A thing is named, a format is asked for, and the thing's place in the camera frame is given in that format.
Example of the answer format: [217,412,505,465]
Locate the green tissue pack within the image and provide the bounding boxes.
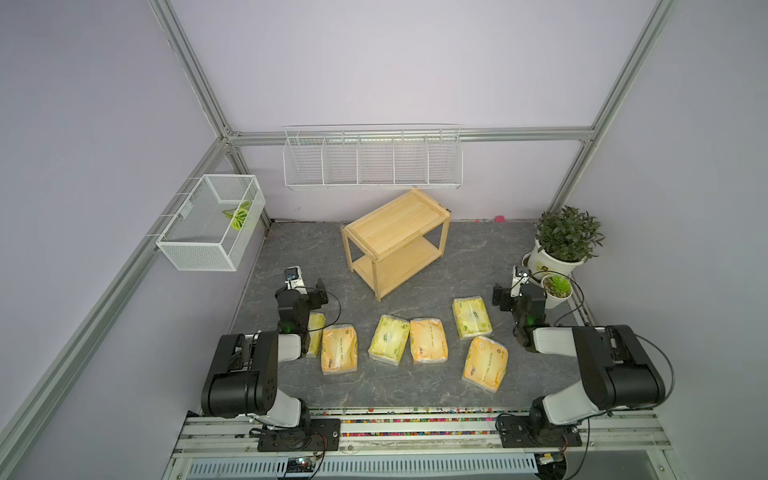
[452,296,493,340]
[368,315,410,366]
[307,311,326,358]

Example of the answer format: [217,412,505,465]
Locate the orange tissue pack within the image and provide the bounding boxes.
[462,336,509,392]
[410,318,449,364]
[321,324,358,376]

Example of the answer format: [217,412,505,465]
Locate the wooden two-tier shelf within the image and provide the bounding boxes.
[341,189,452,301]

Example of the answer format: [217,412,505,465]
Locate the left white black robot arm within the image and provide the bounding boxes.
[201,280,328,433]

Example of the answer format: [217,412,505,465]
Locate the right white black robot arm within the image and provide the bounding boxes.
[492,281,673,434]

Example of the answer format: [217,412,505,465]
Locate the small potted succulent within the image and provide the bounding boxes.
[541,273,573,310]

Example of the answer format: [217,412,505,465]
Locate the large potted green plant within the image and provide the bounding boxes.
[527,206,605,281]

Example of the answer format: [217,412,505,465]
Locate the green leaf toy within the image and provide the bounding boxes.
[223,201,252,231]

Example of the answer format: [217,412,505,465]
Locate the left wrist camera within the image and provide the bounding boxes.
[283,266,307,294]

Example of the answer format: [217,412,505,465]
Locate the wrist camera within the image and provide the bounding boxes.
[283,266,307,294]
[510,265,530,297]

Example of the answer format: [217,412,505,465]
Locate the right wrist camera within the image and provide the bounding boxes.
[510,265,530,297]

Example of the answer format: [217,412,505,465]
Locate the white wire side basket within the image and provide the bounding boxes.
[155,174,265,272]

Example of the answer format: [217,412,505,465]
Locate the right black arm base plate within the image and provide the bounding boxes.
[495,413,583,450]

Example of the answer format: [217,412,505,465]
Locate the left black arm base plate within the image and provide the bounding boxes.
[249,417,341,452]

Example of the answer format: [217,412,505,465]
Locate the aluminium front rail frame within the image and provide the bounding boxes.
[163,407,688,479]

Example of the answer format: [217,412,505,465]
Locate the long white wire wall basket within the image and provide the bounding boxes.
[282,123,464,189]

